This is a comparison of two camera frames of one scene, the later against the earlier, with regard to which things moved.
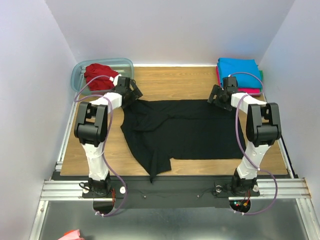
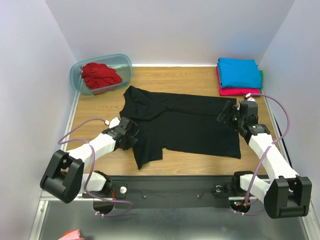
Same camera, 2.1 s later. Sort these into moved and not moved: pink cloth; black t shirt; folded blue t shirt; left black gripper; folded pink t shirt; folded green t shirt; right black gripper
Moved: right black gripper; black t shirt; left black gripper
Not moved: folded green t shirt; pink cloth; folded pink t shirt; folded blue t shirt
